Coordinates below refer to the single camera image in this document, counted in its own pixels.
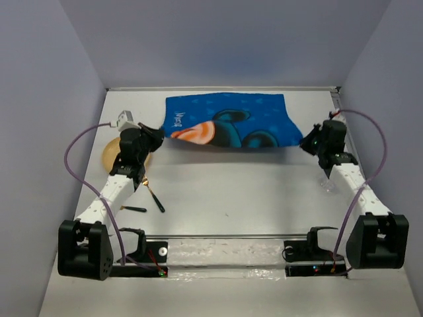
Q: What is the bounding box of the blue Mickey placemat cloth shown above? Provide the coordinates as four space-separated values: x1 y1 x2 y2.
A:
162 92 303 149

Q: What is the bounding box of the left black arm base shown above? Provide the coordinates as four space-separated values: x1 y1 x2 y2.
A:
110 228 169 278

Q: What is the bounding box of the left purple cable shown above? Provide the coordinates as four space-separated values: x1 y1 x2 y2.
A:
64 122 165 275

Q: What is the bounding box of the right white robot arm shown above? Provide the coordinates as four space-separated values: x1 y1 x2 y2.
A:
299 120 409 269

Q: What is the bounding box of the gold fork dark handle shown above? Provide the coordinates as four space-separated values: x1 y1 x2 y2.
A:
142 176 165 213

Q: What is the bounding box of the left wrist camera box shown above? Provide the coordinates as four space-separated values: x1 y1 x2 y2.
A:
110 110 141 131

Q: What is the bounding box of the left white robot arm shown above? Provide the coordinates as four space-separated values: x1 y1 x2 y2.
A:
58 122 167 281

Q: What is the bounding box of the tan round plate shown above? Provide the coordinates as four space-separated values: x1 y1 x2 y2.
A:
101 137 153 172

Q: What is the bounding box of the white taped front panel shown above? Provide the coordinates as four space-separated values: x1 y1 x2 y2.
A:
167 238 286 281

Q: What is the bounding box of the clear plastic cup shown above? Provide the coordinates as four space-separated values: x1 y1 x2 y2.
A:
319 176 336 194

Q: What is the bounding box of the gold knife dark handle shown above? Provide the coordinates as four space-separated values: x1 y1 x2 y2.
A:
120 206 147 213

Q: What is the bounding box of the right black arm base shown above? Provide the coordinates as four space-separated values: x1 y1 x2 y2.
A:
281 227 350 277

